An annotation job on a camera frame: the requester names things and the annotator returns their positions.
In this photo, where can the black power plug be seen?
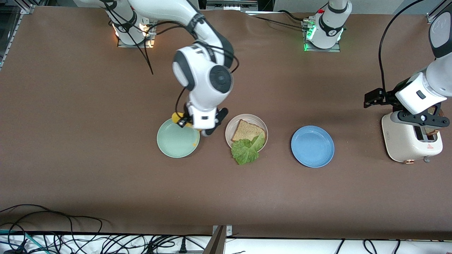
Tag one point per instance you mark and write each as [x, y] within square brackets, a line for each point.
[182, 247]

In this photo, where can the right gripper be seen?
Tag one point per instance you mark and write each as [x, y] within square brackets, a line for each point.
[184, 121]

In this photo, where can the brown bread slice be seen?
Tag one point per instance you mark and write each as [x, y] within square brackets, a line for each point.
[245, 131]
[431, 131]

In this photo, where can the yellow mustard squeeze bottle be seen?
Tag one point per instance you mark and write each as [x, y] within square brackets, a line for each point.
[176, 115]

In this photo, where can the dark metal frame equipment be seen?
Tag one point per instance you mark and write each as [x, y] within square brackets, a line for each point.
[231, 4]

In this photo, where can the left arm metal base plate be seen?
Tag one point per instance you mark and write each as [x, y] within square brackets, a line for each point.
[335, 49]

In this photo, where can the aluminium frame rail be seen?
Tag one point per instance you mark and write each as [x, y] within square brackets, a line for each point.
[436, 12]
[14, 38]

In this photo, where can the green lettuce leaf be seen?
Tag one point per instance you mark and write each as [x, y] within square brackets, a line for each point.
[245, 153]

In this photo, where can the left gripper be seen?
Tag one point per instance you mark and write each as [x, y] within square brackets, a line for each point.
[387, 96]

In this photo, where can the mint green plate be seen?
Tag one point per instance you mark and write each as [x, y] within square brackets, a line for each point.
[173, 144]

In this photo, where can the cream white toaster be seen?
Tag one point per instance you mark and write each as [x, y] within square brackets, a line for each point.
[400, 141]

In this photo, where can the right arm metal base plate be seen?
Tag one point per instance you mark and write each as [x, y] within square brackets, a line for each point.
[122, 44]

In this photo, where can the grey metal bracket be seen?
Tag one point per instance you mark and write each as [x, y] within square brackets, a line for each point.
[217, 243]

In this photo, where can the beige plate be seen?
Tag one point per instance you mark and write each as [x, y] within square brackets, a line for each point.
[256, 119]

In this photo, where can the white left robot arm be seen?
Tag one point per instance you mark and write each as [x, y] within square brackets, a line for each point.
[439, 76]

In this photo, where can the blue plate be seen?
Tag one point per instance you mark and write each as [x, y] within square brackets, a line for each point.
[312, 146]

